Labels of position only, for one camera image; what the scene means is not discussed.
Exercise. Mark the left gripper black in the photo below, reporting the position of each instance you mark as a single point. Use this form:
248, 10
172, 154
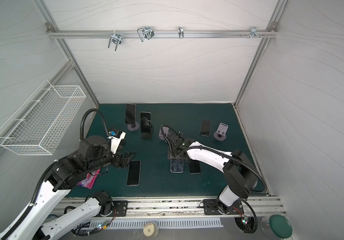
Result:
118, 163

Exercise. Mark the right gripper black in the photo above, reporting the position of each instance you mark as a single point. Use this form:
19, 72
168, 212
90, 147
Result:
176, 153

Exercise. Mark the purple edged black phone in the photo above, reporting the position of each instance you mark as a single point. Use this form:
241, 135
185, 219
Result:
194, 167

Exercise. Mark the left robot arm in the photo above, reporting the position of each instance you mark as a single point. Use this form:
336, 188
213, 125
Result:
58, 180

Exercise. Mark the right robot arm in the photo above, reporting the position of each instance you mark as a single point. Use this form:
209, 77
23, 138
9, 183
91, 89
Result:
240, 174

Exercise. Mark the grey round phone stand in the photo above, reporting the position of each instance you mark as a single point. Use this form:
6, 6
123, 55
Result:
221, 131

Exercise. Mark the purple snack packet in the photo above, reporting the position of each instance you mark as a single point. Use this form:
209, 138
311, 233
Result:
89, 181

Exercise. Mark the small round beige container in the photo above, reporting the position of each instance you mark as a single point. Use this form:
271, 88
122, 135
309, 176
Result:
151, 230

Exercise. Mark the metal clamp small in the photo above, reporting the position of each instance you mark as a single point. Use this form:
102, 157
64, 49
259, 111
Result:
181, 32

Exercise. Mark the metal u-bolt clamp left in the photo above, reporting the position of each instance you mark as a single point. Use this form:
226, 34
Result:
115, 39

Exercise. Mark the metal u-bolt clamp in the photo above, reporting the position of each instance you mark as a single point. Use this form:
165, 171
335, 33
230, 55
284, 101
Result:
115, 39
145, 33

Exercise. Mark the aluminium top crossbar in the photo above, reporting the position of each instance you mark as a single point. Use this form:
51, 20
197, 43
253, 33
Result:
159, 34

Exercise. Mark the green lid clear jar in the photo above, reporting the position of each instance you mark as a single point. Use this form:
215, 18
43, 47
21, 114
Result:
276, 226

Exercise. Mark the metal u-bolt clamp middle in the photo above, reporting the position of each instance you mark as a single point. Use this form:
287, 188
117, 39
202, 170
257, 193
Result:
145, 33

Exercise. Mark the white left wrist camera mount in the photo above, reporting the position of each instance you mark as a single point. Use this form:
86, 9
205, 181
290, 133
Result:
116, 137

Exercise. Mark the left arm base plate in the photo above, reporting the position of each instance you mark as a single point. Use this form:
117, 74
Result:
119, 208

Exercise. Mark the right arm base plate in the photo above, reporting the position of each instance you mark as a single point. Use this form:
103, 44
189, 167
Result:
211, 208

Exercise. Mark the white vented cable duct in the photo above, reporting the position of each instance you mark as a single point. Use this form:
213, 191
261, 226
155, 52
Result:
177, 223

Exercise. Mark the white wire basket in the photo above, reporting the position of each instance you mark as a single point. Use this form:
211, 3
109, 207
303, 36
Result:
37, 127

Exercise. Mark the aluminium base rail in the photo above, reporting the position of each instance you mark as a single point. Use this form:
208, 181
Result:
191, 207

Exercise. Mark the metal bracket right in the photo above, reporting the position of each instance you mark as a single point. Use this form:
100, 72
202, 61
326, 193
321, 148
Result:
253, 34

